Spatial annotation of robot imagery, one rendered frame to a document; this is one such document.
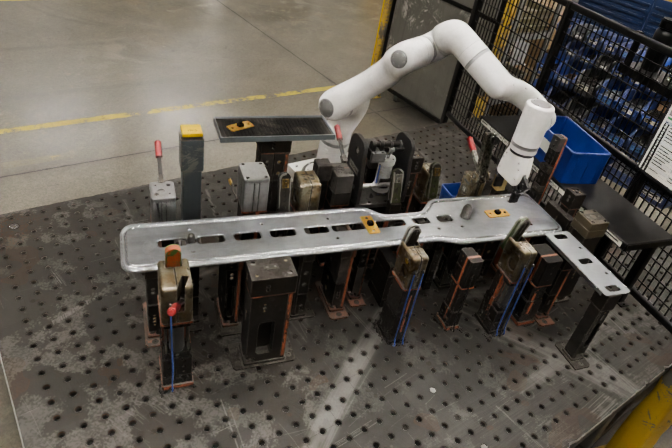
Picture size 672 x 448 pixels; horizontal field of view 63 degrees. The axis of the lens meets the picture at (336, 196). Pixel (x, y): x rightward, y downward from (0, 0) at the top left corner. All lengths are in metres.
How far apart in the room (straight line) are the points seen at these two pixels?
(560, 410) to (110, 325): 1.32
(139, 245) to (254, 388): 0.49
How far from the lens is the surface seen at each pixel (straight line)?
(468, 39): 1.77
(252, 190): 1.62
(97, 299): 1.84
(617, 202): 2.21
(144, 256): 1.50
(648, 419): 2.46
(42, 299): 1.87
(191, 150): 1.73
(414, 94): 4.71
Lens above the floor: 1.98
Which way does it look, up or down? 34 degrees down
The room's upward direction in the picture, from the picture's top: 11 degrees clockwise
